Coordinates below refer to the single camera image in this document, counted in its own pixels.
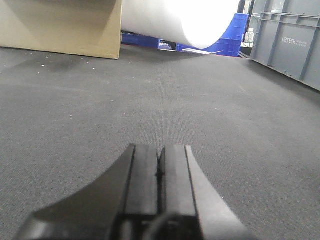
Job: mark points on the dark grey table mat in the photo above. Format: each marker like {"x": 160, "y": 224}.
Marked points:
{"x": 64, "y": 119}

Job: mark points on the grey plastic crate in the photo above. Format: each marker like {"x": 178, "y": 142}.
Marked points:
{"x": 287, "y": 38}

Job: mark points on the cardboard box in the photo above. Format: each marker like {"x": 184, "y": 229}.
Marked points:
{"x": 76, "y": 27}

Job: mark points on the blue plastic bin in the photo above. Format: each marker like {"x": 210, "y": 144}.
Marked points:
{"x": 228, "y": 45}

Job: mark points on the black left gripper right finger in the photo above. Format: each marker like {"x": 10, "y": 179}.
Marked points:
{"x": 190, "y": 207}

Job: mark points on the white paper roll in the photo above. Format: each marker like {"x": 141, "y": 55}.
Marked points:
{"x": 196, "y": 23}

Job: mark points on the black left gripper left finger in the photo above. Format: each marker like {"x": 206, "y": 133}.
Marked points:
{"x": 126, "y": 191}

